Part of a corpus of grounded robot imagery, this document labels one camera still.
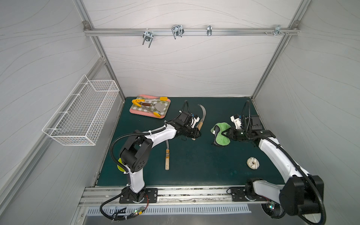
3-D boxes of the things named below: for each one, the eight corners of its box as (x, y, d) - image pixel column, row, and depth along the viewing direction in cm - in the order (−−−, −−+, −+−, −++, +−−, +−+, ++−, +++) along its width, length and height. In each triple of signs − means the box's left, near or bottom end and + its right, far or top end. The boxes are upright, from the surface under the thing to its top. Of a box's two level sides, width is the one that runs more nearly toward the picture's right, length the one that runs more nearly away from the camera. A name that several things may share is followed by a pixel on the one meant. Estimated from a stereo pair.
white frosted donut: (248, 169, 84) (250, 167, 82) (245, 158, 89) (247, 156, 86) (258, 169, 84) (261, 167, 82) (255, 158, 89) (257, 156, 86)
